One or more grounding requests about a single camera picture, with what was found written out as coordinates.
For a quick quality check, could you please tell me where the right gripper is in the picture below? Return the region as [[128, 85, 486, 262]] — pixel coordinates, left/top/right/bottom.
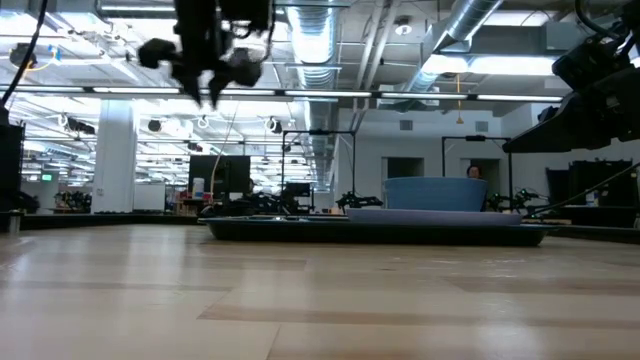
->
[[502, 29, 640, 154]]

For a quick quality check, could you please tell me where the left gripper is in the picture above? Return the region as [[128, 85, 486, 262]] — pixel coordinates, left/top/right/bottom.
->
[[137, 19, 264, 109]]

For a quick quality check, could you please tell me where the blue bowl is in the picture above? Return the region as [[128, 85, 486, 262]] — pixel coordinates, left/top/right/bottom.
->
[[383, 176, 489, 213]]

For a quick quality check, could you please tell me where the dark green tray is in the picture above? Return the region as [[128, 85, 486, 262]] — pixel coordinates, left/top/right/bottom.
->
[[198, 213, 556, 248]]

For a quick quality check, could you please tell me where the ceiling strip light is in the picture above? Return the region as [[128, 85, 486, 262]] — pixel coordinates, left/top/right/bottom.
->
[[284, 89, 374, 99], [92, 87, 181, 96], [477, 93, 564, 103]]

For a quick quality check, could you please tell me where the black cabinet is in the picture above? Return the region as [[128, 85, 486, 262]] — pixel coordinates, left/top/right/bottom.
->
[[544, 159, 636, 206]]

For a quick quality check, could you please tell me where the black monitor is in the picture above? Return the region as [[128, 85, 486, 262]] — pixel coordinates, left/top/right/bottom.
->
[[188, 155, 251, 201]]

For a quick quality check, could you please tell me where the white pillar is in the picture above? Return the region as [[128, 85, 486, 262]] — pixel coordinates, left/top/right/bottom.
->
[[92, 99, 139, 214]]

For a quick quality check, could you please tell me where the white board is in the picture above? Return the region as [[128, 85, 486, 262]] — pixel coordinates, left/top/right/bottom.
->
[[133, 183, 166, 211]]

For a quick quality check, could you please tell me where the purple plate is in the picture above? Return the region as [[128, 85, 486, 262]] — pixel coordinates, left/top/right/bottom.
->
[[346, 207, 524, 227]]

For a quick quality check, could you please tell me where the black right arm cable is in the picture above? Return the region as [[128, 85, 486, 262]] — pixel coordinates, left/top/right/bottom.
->
[[528, 162, 640, 217]]

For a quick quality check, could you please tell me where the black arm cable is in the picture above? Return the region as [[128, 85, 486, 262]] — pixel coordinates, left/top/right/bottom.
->
[[528, 162, 640, 217], [0, 0, 49, 107]]

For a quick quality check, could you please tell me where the yellow hanging cord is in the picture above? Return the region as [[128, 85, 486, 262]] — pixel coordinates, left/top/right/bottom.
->
[[454, 74, 464, 125]]

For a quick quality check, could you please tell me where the straight silver ceiling duct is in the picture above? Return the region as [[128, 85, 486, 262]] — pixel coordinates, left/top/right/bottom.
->
[[285, 0, 342, 191]]

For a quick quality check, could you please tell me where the black background rig frame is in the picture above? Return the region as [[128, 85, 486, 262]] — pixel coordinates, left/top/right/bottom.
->
[[281, 129, 358, 211]]

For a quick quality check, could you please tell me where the slanted silver ceiling duct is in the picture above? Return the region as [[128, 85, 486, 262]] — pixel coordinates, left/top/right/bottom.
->
[[399, 0, 504, 96]]

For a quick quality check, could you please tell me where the black aluminium table frame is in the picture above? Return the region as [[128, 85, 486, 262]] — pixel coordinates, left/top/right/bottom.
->
[[0, 204, 640, 245]]

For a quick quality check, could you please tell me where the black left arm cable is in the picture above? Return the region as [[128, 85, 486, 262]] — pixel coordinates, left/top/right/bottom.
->
[[0, 0, 49, 107]]

